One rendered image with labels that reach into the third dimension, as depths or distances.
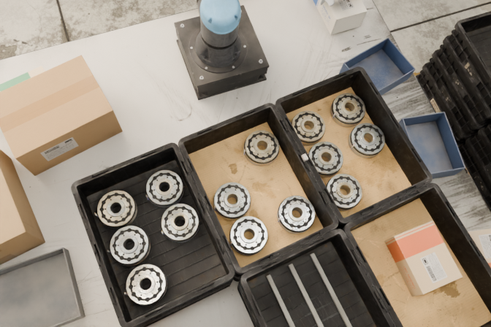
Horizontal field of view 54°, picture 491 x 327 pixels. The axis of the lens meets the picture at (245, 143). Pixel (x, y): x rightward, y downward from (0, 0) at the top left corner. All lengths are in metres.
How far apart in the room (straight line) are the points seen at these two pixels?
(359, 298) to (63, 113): 0.98
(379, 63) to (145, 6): 1.42
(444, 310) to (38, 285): 1.13
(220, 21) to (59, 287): 0.89
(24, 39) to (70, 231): 1.45
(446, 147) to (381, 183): 0.34
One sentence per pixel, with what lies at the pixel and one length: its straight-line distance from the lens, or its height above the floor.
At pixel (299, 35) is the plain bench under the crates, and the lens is 1.79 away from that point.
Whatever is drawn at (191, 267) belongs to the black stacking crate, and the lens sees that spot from 1.33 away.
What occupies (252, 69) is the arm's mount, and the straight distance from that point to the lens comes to 1.57.
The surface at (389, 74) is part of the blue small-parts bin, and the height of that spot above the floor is 0.70.
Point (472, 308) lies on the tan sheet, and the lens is 1.49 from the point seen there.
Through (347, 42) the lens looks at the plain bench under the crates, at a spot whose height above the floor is 0.70.
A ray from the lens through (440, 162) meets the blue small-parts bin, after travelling 1.70.
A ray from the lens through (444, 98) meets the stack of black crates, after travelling 2.35.
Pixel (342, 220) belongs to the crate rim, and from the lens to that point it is 1.29.
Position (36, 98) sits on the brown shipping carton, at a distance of 1.54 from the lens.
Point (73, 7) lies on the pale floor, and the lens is 2.81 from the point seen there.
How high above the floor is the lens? 2.15
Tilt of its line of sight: 68 degrees down
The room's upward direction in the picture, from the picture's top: 9 degrees clockwise
